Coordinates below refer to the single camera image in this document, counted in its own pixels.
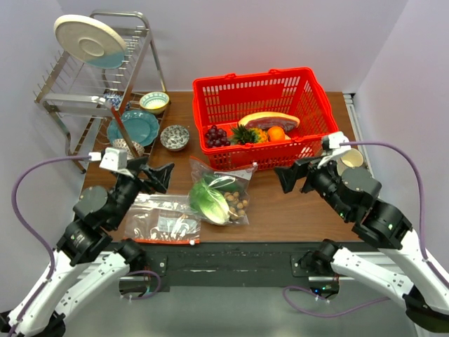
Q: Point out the large white blue plate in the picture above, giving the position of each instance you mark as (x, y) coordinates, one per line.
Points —
(90, 41)

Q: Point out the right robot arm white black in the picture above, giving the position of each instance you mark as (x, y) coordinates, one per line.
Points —
(353, 195)

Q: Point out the small blue patterned dish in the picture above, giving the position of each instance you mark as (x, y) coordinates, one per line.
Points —
(114, 98)

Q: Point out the toy orange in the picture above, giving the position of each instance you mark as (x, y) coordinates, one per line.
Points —
(276, 134)

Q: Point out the red plastic shopping basket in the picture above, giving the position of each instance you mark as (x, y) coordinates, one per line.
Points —
(224, 100)

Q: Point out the black white patterned bowl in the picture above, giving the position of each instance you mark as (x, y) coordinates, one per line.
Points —
(175, 138)

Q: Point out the toy cucumber green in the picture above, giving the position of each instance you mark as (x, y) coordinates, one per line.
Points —
(223, 183)

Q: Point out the cream speckled mug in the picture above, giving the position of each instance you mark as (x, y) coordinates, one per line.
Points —
(349, 160)

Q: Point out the toy pineapple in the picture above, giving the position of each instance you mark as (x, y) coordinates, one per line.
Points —
(242, 135)

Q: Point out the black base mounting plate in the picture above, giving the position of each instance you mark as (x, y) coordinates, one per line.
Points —
(237, 264)

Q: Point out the zip bag red zipper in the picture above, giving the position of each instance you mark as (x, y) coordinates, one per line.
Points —
(244, 174)

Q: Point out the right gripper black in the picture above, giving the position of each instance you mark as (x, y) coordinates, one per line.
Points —
(287, 175)

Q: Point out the toy meat slice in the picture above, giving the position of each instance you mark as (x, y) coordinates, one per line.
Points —
(266, 120)

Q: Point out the blue patterned white bowl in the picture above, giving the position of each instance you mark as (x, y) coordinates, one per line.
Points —
(120, 143)

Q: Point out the yellow rim teal bowl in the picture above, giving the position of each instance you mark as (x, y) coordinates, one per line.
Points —
(154, 102)

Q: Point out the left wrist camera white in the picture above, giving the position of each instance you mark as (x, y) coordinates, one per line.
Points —
(113, 159)

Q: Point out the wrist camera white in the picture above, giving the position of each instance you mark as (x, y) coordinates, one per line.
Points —
(113, 159)
(334, 145)

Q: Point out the metal dish rack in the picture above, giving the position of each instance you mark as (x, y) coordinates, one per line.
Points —
(72, 91)

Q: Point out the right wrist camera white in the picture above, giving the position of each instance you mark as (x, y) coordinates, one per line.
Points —
(334, 145)

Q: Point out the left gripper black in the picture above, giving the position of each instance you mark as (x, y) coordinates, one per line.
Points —
(160, 177)

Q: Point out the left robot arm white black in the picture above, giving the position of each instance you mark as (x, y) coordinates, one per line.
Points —
(58, 294)

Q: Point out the toy longan bunch brown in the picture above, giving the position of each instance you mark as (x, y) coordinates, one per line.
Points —
(238, 203)

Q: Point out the toy red grapes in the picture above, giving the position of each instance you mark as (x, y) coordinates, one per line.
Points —
(216, 137)

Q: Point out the toy napa cabbage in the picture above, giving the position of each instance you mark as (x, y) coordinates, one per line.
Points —
(209, 203)

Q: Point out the teal scalloped plate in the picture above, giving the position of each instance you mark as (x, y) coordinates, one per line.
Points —
(142, 127)

